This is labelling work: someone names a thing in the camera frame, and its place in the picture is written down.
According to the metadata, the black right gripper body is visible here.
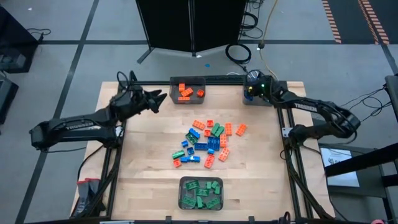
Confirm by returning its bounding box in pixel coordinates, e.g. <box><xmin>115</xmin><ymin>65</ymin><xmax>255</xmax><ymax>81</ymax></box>
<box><xmin>245</xmin><ymin>70</ymin><xmax>274</xmax><ymax>101</ymax></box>

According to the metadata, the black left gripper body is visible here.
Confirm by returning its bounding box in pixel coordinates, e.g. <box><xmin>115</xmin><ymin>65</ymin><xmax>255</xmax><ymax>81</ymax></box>
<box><xmin>110</xmin><ymin>85</ymin><xmax>153</xmax><ymax>121</ymax></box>

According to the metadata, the translucent grey plastic bin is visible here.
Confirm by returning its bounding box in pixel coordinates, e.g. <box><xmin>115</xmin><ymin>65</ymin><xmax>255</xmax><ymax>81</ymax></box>
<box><xmin>177</xmin><ymin>176</ymin><xmax>224</xmax><ymax>211</ymax></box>
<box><xmin>169</xmin><ymin>77</ymin><xmax>206</xmax><ymax>105</ymax></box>
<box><xmin>242</xmin><ymin>78</ymin><xmax>280</xmax><ymax>107</ymax></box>

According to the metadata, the black folding partition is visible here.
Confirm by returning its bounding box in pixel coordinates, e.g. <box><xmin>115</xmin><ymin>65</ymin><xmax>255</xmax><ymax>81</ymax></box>
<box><xmin>136</xmin><ymin>0</ymin><xmax>248</xmax><ymax>65</ymax></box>

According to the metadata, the grey device with red cap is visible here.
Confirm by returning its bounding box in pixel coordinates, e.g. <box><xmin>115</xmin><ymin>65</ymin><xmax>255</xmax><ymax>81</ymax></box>
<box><xmin>88</xmin><ymin>177</ymin><xmax>101</xmax><ymax>206</ymax></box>
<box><xmin>76</xmin><ymin>179</ymin><xmax>90</xmax><ymax>217</ymax></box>

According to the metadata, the orange striped floor tape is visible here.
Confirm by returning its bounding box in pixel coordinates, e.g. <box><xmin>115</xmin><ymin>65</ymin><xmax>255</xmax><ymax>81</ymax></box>
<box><xmin>321</xmin><ymin>0</ymin><xmax>343</xmax><ymax>44</ymax></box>
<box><xmin>357</xmin><ymin>0</ymin><xmax>391</xmax><ymax>45</ymax></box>

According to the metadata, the white paper sheet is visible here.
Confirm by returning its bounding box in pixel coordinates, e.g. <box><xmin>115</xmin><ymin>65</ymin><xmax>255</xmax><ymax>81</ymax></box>
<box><xmin>320</xmin><ymin>147</ymin><xmax>361</xmax><ymax>189</ymax></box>

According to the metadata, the black equipment case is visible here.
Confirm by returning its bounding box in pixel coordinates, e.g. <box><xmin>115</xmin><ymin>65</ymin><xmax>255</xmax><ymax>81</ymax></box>
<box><xmin>0</xmin><ymin>73</ymin><xmax>19</xmax><ymax>125</ymax></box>

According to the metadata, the black desk beam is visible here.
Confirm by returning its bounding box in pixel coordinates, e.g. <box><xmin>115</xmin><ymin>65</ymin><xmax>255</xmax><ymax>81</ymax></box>
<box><xmin>324</xmin><ymin>142</ymin><xmax>398</xmax><ymax>200</ymax></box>

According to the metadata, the black cabinet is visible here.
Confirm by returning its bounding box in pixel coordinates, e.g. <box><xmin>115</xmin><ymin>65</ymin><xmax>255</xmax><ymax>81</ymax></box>
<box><xmin>0</xmin><ymin>6</ymin><xmax>40</xmax><ymax>75</ymax></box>

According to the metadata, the black aluminium table frame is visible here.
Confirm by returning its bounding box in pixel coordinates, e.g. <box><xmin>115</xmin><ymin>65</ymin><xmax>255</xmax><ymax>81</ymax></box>
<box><xmin>70</xmin><ymin>70</ymin><xmax>335</xmax><ymax>222</ymax></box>

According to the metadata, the yellow extension cable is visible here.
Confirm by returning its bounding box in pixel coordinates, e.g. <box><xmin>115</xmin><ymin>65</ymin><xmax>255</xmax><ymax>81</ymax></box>
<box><xmin>259</xmin><ymin>0</ymin><xmax>280</xmax><ymax>81</ymax></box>

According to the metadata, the coiled black cable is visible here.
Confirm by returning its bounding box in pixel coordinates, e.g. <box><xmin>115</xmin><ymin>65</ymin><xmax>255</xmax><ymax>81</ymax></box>
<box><xmin>224</xmin><ymin>42</ymin><xmax>252</xmax><ymax>65</ymax></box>

